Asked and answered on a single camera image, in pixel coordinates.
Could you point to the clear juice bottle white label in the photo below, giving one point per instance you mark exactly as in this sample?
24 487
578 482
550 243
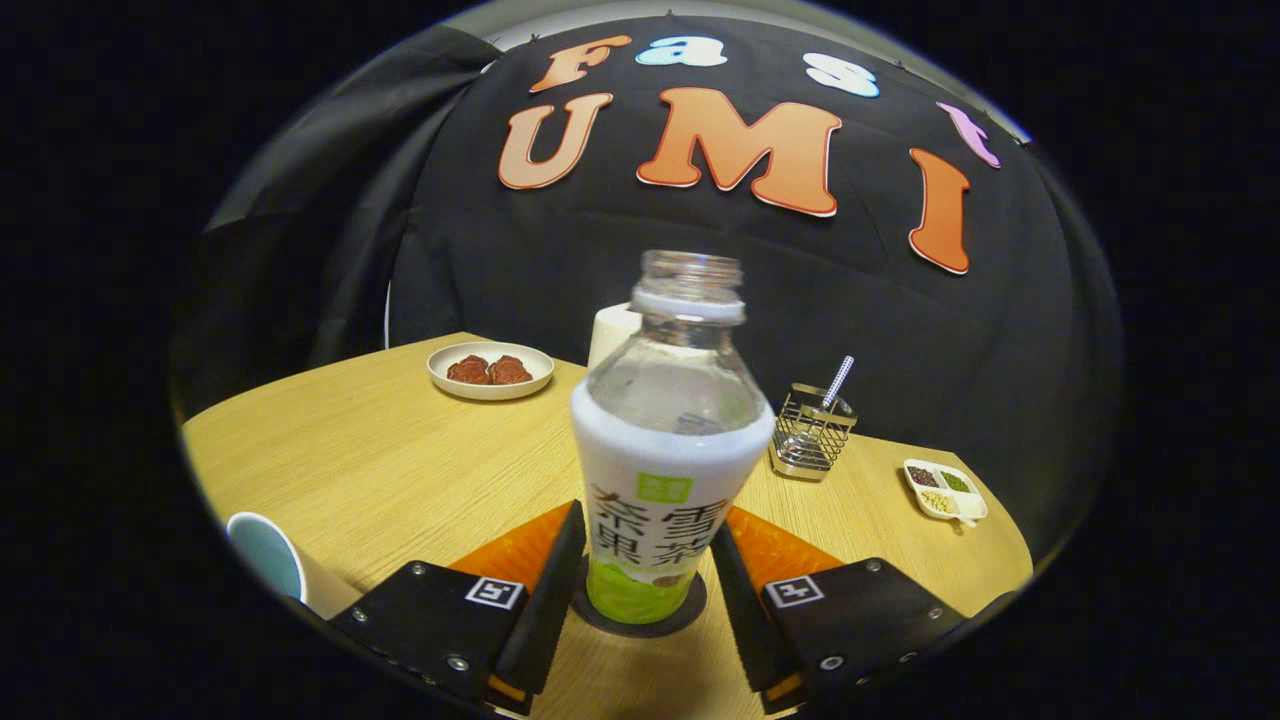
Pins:
670 460

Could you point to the white divided bean dish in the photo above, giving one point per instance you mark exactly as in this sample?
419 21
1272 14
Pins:
968 503

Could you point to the dark round coaster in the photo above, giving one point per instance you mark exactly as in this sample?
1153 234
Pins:
692 608

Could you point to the white toaster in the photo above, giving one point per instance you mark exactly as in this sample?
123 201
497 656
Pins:
606 338

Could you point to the wooden table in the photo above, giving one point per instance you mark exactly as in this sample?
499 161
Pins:
400 470

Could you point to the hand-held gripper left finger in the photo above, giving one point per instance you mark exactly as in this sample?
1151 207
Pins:
545 600

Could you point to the white cup blue inside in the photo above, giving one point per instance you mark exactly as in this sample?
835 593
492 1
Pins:
265 560

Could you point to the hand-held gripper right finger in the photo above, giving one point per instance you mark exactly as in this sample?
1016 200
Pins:
740 610

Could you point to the red-brown snack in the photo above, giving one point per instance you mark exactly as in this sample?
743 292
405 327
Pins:
510 370
468 370

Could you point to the small white plate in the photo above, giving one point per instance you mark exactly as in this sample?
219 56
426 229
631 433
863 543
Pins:
445 385

